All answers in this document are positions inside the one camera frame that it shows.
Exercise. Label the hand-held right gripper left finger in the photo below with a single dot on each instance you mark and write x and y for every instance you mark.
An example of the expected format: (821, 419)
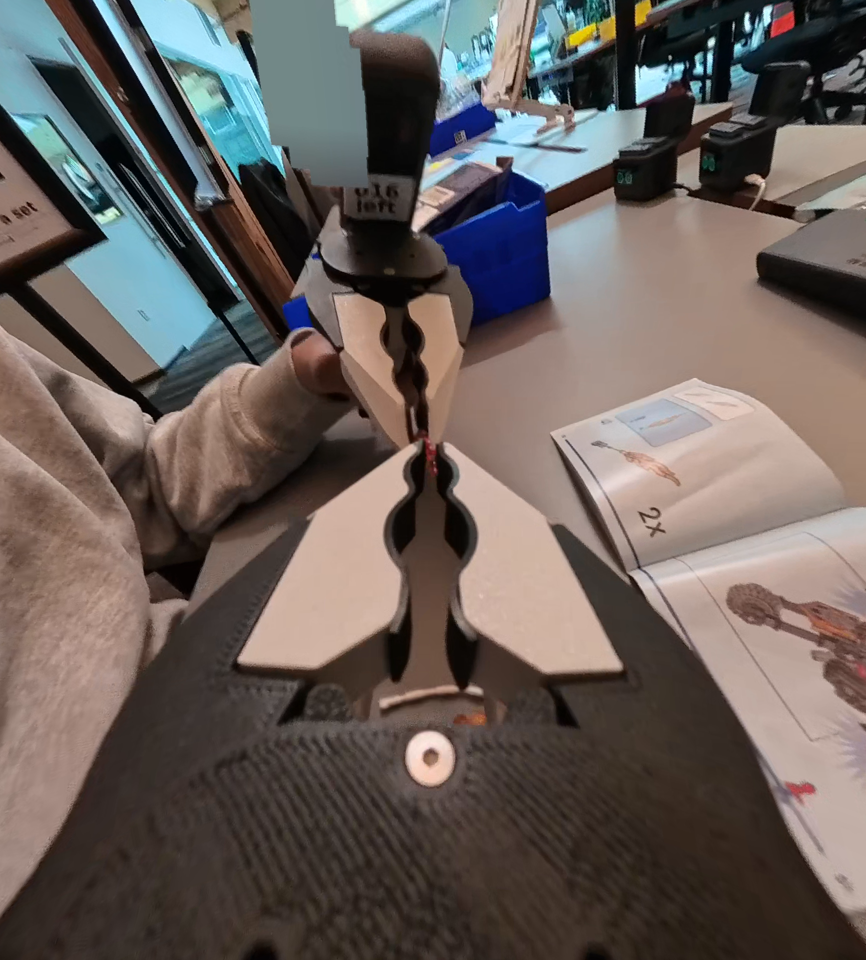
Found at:
(320, 600)

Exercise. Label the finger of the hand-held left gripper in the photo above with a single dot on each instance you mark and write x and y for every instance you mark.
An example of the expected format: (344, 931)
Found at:
(361, 352)
(440, 345)

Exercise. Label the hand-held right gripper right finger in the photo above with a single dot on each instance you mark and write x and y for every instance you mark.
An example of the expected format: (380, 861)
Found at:
(538, 600)

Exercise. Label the large orange lego flame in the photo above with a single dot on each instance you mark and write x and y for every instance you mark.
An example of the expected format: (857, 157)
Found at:
(430, 454)

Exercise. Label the lego instruction booklet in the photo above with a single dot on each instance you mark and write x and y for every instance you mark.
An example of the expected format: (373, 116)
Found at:
(740, 637)

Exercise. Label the person's left forearm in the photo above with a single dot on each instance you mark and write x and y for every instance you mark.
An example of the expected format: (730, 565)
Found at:
(238, 450)

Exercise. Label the dark lego box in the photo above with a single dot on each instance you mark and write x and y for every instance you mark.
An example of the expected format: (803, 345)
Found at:
(463, 191)

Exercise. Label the orange round lego stud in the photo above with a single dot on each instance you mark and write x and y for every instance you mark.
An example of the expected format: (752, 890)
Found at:
(470, 719)

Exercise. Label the person's left hand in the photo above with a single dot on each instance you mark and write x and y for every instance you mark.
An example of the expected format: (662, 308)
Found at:
(320, 364)

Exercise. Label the small blue plastic bin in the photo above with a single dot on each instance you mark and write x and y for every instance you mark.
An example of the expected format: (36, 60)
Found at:
(470, 127)

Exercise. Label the large blue plastic bin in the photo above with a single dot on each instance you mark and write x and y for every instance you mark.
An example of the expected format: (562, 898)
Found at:
(508, 255)

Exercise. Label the tilted instruction board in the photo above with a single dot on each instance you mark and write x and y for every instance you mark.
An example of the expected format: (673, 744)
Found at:
(515, 52)

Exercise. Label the black metal pole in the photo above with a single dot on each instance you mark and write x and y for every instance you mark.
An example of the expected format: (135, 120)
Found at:
(625, 52)

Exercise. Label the black charger with green lights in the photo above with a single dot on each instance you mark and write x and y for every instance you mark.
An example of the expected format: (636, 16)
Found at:
(732, 157)
(644, 171)

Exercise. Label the black upright device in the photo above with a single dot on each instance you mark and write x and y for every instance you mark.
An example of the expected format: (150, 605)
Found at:
(669, 116)
(781, 90)

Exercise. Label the framed marker poster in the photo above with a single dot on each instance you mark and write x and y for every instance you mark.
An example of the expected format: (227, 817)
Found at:
(20, 217)

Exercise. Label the black flat case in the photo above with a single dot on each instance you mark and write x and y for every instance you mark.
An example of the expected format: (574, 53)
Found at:
(837, 262)

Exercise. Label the silver laptop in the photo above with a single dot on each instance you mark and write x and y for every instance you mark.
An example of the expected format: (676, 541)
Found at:
(852, 191)

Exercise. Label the wooden post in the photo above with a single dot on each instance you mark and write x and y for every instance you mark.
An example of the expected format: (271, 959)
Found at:
(253, 247)

